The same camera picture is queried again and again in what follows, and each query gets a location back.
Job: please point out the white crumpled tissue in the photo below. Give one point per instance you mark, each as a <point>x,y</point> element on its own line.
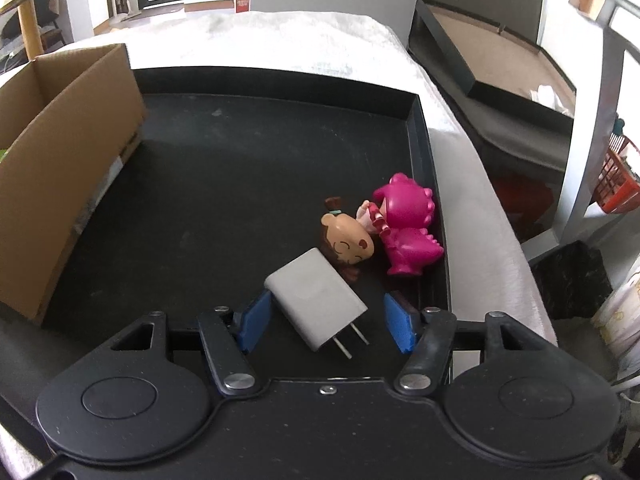
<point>547,97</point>

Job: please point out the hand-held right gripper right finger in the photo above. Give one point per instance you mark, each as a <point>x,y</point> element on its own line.
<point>400,325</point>

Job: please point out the large black tray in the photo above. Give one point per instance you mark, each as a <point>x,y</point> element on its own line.
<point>250,160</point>

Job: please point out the white wall charger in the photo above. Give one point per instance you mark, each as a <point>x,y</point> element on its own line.
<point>315,295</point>

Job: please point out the yellow wooden table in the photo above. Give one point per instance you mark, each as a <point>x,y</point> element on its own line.
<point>30,20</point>

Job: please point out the black waste bin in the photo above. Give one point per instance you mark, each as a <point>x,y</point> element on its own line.
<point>570,280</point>

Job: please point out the black frame with brown board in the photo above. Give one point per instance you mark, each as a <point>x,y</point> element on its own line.
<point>480,35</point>

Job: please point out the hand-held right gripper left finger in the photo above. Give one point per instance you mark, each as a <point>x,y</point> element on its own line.
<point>255,322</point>

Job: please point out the white plastic shopping bag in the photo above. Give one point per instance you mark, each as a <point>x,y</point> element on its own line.
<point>622,320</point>

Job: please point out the dark red container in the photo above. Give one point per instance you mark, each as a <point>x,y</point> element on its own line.
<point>522,205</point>

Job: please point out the brown-haired doll figurine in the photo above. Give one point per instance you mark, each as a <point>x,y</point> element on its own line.
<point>345,242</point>

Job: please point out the pink dinosaur figurine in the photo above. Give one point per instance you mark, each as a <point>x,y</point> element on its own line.
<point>410,230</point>

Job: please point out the dark wooden chair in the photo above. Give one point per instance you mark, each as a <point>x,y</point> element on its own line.
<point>35,15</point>

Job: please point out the red plastic basket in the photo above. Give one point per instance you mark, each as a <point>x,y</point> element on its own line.
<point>620,180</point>

